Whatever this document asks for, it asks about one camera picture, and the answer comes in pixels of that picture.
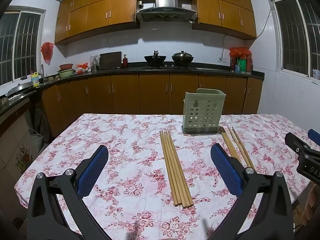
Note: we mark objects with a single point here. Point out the gas stove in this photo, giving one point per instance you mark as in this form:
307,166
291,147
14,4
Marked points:
170,67

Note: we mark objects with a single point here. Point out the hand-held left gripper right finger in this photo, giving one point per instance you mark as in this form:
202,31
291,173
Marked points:
225,170

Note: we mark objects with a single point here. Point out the yellow detergent bottle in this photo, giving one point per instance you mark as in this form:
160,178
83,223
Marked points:
35,80

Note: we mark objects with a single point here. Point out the black pot with lid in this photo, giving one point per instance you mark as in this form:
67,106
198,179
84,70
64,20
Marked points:
182,57

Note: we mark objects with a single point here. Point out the green package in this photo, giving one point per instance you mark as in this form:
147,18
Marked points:
240,66

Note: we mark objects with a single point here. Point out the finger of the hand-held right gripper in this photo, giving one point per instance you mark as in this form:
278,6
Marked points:
314,135
295,142

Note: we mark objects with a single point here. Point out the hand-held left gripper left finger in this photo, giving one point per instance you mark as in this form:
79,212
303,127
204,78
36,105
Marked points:
92,170

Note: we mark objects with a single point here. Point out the red and white plastic bag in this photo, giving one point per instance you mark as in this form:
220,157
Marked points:
82,68

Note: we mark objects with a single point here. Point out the pink floral tablecloth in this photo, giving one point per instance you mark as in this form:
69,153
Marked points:
125,155

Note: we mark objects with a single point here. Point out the green basin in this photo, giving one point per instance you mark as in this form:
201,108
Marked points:
66,73

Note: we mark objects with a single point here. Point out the white wall socket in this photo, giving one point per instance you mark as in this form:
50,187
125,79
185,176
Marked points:
222,59

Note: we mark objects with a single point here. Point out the barred window with grey frame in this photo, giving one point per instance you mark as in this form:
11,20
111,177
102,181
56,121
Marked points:
22,42

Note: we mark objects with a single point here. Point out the green perforated utensil holder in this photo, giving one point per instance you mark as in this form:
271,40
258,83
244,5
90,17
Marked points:
200,110

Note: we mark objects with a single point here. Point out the black wok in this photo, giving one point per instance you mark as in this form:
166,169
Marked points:
155,59

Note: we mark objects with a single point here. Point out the dark wooden cutting board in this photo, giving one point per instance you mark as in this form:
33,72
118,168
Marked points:
110,60

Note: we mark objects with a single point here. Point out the person's right hand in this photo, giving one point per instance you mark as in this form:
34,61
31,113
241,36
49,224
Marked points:
314,197

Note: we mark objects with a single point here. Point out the crumpled red plastic bag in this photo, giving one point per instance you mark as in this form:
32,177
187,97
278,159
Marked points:
240,52

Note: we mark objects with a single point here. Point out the dark sauce bottle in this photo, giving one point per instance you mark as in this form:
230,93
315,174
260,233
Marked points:
125,62

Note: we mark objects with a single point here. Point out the brown basin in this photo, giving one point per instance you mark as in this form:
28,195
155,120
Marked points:
66,66

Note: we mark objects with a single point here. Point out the metal wok lid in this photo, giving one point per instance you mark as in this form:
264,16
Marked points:
20,88

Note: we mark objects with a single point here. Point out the barred window with white frame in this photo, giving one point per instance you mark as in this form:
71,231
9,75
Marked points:
292,35

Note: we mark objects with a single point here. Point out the wooden base cabinets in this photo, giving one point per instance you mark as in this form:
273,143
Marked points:
150,92

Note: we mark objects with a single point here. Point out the black kitchen countertop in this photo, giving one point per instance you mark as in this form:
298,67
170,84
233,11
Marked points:
220,70

